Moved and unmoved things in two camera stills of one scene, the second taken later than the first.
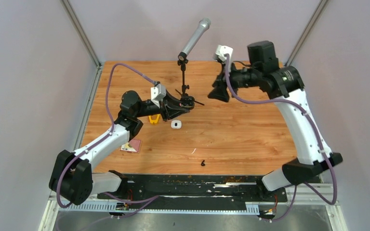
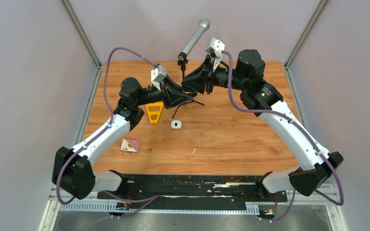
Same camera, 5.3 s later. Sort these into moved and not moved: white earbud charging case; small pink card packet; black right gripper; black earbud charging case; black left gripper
Moved: black earbud charging case; black right gripper; black left gripper
Not moved: white earbud charging case; small pink card packet
